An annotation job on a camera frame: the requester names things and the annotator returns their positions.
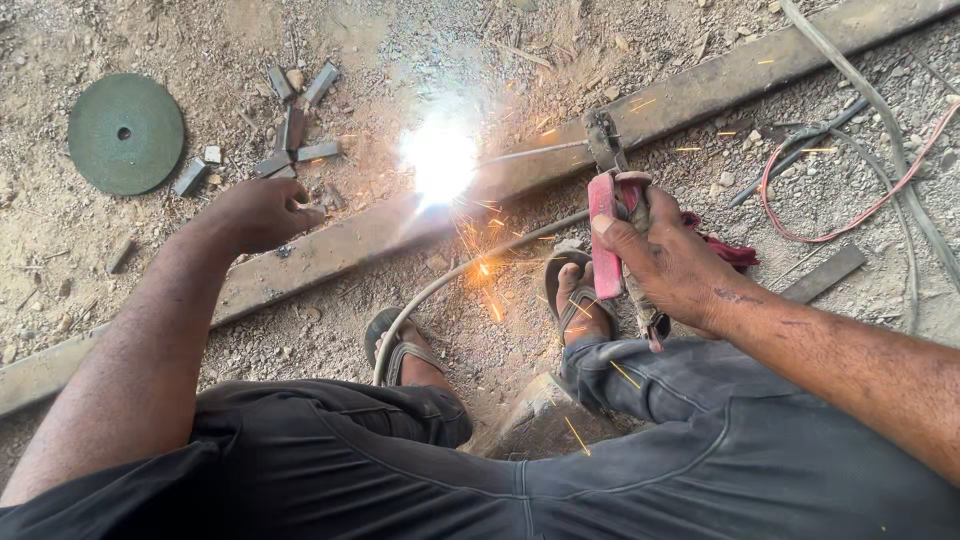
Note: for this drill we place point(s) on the short flat metal strip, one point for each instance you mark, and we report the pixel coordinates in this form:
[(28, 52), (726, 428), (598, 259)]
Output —
[(825, 273)]

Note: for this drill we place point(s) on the person's foot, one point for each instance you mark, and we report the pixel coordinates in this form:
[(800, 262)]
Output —
[(581, 307), (420, 367)]

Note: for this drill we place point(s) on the dark metal rod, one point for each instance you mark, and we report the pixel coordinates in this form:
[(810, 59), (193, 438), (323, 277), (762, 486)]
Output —
[(795, 154)]

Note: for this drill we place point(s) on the person's right sandal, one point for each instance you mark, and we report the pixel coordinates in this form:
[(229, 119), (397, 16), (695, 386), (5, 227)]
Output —
[(559, 270)]

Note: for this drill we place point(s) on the thin welding electrode rod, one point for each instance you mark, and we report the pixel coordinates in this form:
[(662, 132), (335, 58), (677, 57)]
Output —
[(534, 152)]

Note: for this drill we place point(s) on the person's left foot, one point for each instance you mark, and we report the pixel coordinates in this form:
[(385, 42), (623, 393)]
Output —
[(420, 367)]

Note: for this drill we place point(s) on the red welding electrode holder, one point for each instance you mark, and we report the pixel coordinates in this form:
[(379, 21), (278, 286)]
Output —
[(604, 240)]

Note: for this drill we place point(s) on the grey stone block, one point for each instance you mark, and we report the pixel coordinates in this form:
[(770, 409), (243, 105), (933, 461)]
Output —
[(536, 424)]

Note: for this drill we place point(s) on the red cloth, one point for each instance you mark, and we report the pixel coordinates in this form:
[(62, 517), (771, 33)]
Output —
[(727, 251)]

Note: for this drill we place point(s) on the green grinding disc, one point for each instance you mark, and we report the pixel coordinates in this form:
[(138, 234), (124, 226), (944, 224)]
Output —
[(125, 135)]

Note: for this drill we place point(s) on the person's left hand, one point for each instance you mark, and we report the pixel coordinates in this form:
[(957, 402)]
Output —
[(251, 216)]

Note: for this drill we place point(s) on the person's left sandal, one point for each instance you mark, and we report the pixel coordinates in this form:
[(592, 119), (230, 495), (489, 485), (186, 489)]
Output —
[(384, 330)]

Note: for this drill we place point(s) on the person's right foot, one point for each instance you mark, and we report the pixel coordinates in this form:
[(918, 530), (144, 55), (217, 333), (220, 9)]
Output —
[(581, 307)]

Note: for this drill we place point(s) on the person's dark trousers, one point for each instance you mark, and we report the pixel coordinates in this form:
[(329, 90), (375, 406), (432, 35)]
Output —
[(675, 465)]

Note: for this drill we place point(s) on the person's sandal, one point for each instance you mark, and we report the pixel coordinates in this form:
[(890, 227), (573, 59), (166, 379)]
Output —
[(384, 330), (559, 270)]

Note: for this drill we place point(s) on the long rusty steel bar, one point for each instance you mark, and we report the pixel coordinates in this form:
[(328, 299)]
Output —
[(720, 79)]

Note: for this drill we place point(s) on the person's right hand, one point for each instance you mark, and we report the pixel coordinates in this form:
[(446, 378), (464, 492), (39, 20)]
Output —
[(667, 270)]

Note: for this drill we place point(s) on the small rusty metal scrap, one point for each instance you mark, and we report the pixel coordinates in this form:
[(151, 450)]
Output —
[(120, 256)]

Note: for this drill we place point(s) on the pile of small metal offcuts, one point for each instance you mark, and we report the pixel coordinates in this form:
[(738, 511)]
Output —
[(289, 135)]

